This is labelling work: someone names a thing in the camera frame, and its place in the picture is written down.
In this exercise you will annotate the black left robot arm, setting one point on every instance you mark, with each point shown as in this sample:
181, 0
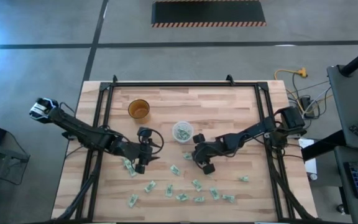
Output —
79, 130

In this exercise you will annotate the amber plastic cup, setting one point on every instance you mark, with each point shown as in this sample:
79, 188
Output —
138, 109

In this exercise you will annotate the small black controller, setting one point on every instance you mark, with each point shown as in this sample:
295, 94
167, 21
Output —
357, 130

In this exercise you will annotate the desk caster wheel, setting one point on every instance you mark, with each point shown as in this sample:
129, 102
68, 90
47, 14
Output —
340, 208

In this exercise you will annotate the black hazard-striped floor mat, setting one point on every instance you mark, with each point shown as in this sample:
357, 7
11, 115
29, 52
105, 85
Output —
208, 12

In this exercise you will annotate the black frame clamp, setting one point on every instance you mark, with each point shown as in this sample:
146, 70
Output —
229, 78
114, 78

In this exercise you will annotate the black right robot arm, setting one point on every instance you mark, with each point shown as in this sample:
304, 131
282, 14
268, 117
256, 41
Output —
253, 129

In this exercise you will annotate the black desk crossbar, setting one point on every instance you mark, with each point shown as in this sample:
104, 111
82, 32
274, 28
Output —
322, 146

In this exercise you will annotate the clear plastic container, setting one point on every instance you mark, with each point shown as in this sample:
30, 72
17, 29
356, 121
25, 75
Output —
173, 132

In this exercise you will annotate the green stevia packet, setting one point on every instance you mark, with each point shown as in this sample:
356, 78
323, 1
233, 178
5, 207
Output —
125, 161
175, 170
150, 186
214, 193
182, 197
187, 156
199, 199
131, 170
180, 129
132, 200
197, 185
186, 135
169, 190
179, 137
228, 198
244, 178

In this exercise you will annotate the white paper sheet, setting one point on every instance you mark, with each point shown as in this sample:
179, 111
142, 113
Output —
311, 166

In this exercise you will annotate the black aluminium table frame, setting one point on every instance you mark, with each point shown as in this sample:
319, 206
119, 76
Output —
182, 84

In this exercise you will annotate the black power strip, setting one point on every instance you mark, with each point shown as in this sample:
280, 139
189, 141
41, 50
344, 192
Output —
307, 104

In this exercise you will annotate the small white cap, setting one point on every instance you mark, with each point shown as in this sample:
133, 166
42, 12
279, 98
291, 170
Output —
313, 176

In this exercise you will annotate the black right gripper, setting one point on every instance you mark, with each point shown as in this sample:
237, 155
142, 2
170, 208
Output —
211, 151

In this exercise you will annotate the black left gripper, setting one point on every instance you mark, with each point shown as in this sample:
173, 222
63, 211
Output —
140, 152

